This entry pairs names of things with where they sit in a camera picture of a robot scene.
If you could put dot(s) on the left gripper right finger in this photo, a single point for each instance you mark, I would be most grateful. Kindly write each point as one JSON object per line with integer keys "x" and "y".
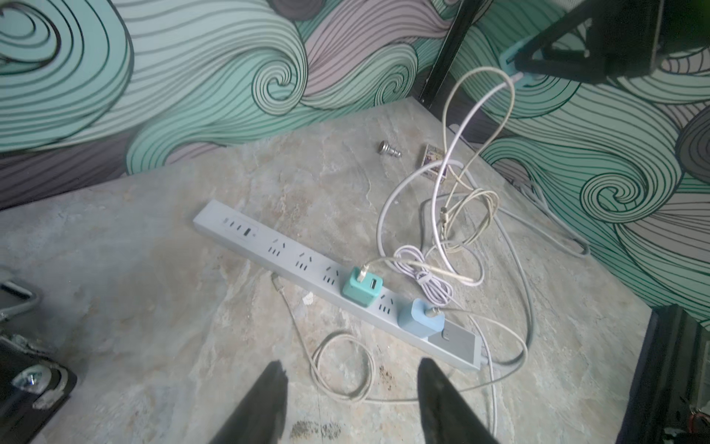
{"x": 445, "y": 415}

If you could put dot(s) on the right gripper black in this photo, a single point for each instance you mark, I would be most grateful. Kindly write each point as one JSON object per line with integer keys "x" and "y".
{"x": 626, "y": 39}

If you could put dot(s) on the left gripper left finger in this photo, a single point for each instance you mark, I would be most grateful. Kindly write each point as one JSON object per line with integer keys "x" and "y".
{"x": 261, "y": 415}

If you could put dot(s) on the light blue usb charger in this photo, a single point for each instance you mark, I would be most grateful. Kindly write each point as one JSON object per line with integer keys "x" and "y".
{"x": 421, "y": 319}

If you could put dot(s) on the white power strip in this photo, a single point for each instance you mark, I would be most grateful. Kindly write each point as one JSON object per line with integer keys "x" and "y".
{"x": 326, "y": 278}

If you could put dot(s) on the small colourful card box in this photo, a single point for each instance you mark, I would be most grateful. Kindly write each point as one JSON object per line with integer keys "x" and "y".
{"x": 430, "y": 155}

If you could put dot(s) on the small metal bolt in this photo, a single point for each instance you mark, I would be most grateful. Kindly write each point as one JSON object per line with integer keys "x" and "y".
{"x": 385, "y": 148}

